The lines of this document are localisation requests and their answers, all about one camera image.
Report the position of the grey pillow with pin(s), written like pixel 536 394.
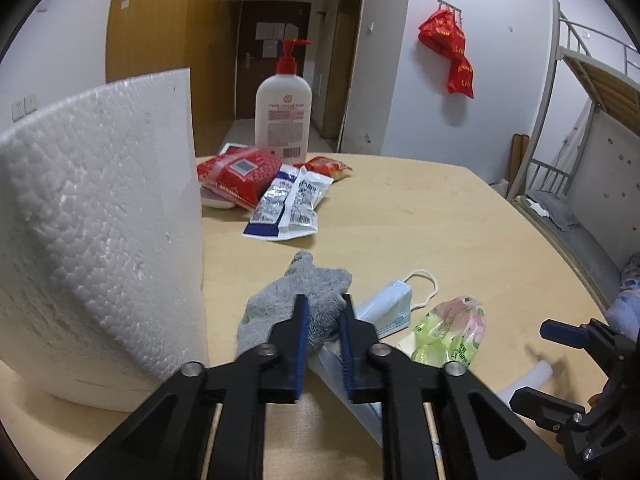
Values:
pixel 557 210

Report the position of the metal bunk bed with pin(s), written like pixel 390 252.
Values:
pixel 550 85

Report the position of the white hanging cloth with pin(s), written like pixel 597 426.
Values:
pixel 575 140

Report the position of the white tissue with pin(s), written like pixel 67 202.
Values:
pixel 539 209

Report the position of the metal wall hook rack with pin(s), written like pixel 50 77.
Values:
pixel 450 5

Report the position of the white lotion pump bottle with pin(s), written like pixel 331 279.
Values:
pixel 282 110

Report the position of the small red snack packet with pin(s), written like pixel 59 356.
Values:
pixel 325 166

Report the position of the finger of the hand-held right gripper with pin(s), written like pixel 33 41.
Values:
pixel 545 407
pixel 560 332

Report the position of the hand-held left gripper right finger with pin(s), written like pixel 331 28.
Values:
pixel 347 355

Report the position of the wooden board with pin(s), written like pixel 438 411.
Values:
pixel 519 165

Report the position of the wooden wardrobe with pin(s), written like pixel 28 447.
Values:
pixel 150 20

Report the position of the white and blue snack packet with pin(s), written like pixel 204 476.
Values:
pixel 305 205
pixel 272 200

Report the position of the red plastic bag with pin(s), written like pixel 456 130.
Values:
pixel 440 32
pixel 461 77

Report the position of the dark brown door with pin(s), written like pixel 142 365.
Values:
pixel 247 85

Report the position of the large red snack packet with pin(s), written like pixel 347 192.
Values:
pixel 235 172

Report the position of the pale floral cloth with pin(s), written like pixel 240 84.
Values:
pixel 625 300

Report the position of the white foam box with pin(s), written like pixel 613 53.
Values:
pixel 100 235

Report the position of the green candy packet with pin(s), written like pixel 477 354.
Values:
pixel 445 330

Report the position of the grey sock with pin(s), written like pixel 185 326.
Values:
pixel 280 300

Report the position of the white wall socket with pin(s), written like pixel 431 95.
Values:
pixel 31 104
pixel 17 110

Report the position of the wooden side door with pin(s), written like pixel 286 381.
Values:
pixel 345 60

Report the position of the white paper notice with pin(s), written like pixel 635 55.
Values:
pixel 284 31
pixel 269 49
pixel 265 30

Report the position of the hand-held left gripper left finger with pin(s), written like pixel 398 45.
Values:
pixel 300 355

